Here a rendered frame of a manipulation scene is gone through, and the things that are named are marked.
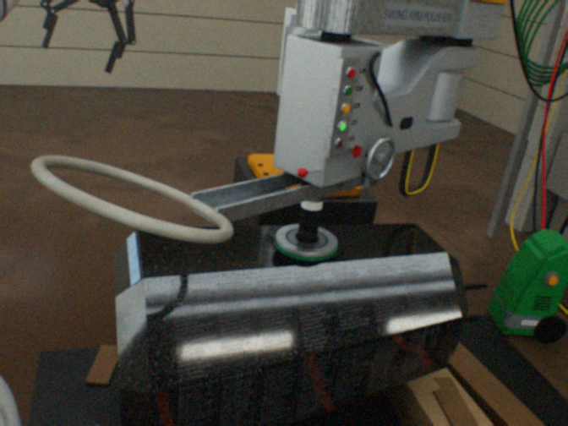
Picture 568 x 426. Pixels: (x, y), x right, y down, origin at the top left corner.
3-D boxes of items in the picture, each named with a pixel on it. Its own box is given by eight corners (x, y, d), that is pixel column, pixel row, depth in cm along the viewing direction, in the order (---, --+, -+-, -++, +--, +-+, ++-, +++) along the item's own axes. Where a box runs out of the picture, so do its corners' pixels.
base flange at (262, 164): (246, 161, 290) (247, 152, 288) (330, 161, 304) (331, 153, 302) (268, 197, 248) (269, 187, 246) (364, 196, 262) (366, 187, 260)
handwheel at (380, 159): (368, 168, 182) (377, 126, 176) (393, 178, 176) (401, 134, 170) (341, 177, 172) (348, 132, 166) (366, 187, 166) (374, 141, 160)
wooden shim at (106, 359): (101, 346, 248) (101, 344, 248) (122, 348, 249) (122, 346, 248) (84, 384, 226) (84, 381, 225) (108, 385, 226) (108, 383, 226)
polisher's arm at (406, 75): (412, 148, 234) (435, 34, 213) (458, 165, 220) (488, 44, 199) (297, 178, 184) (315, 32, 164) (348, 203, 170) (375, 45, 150)
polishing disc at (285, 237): (348, 251, 181) (349, 248, 180) (294, 260, 171) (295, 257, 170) (316, 224, 198) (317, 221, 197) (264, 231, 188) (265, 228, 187)
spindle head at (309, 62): (340, 157, 199) (359, 34, 180) (388, 177, 186) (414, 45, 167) (270, 174, 175) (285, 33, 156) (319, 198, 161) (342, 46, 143)
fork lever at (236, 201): (336, 169, 198) (339, 156, 196) (379, 187, 186) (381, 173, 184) (182, 204, 151) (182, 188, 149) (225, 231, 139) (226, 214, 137)
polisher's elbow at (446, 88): (395, 111, 213) (405, 62, 205) (423, 107, 225) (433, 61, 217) (435, 124, 201) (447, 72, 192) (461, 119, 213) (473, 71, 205)
